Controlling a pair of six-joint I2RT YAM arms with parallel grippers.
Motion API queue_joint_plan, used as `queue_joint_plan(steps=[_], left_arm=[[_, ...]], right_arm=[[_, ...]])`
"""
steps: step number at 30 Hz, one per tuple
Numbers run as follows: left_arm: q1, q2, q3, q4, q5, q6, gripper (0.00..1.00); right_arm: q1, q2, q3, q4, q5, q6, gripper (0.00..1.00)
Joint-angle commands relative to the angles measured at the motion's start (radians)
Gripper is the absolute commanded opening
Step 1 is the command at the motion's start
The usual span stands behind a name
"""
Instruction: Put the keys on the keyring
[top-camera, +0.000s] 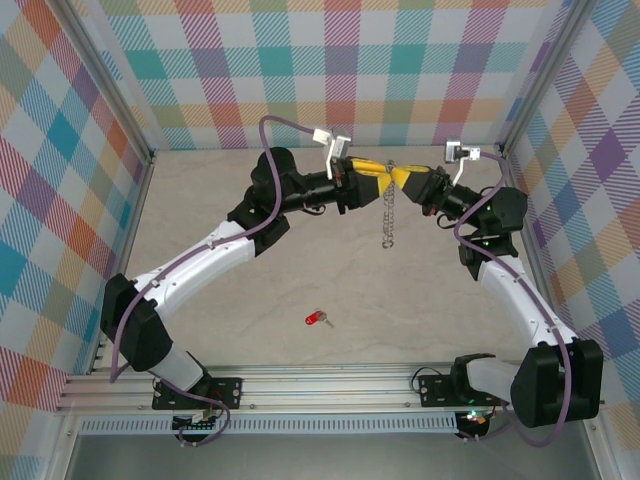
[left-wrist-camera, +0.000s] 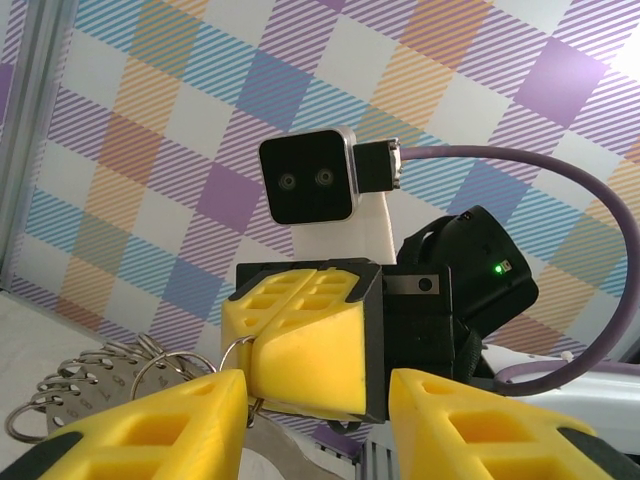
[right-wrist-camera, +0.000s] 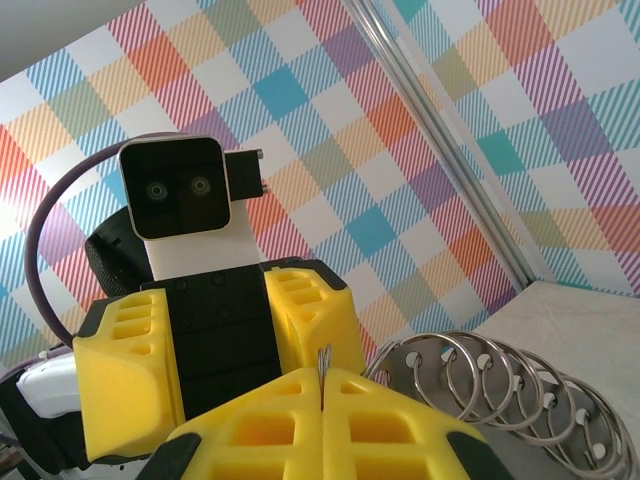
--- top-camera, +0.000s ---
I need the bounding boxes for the key with red cap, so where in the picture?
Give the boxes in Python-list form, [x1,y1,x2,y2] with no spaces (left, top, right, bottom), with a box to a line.
[303,308,335,329]

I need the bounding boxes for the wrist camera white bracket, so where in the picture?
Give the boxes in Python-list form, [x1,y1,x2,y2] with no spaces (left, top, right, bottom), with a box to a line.
[312,127,351,181]
[444,139,484,186]

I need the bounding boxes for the large keyring with small rings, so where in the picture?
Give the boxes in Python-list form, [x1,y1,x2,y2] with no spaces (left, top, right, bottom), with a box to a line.
[379,159,399,251]

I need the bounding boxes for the small controller circuit board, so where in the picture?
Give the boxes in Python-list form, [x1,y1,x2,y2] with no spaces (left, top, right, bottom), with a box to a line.
[457,408,494,437]
[172,409,224,434]

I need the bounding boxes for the white slotted cable duct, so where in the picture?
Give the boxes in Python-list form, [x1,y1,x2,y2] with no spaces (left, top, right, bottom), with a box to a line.
[79,413,460,435]

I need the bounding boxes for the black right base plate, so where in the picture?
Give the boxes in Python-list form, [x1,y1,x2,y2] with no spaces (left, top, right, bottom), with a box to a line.
[417,372,506,409]

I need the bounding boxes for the aluminium side rail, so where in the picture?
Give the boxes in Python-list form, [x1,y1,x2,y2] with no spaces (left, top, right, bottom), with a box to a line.
[497,144,574,369]
[87,152,157,376]

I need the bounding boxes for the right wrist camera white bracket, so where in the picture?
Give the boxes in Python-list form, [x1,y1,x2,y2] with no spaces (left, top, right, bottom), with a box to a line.
[444,139,484,186]

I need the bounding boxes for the aluminium frame post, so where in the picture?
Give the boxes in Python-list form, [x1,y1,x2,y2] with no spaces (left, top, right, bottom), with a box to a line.
[52,0,156,169]
[497,0,601,161]

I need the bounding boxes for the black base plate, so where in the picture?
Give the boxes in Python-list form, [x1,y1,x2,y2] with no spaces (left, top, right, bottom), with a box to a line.
[152,377,245,411]
[417,372,506,409]

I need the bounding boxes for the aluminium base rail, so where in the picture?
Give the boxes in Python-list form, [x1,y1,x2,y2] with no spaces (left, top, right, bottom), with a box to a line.
[55,363,606,414]

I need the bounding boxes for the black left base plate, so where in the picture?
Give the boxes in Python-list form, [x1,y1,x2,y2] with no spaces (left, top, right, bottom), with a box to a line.
[152,377,245,411]

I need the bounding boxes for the grey metal lower panel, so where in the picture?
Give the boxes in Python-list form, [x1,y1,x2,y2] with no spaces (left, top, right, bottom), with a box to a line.
[49,432,616,480]

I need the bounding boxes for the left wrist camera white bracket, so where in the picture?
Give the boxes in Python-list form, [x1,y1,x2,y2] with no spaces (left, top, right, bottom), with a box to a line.
[312,127,351,181]

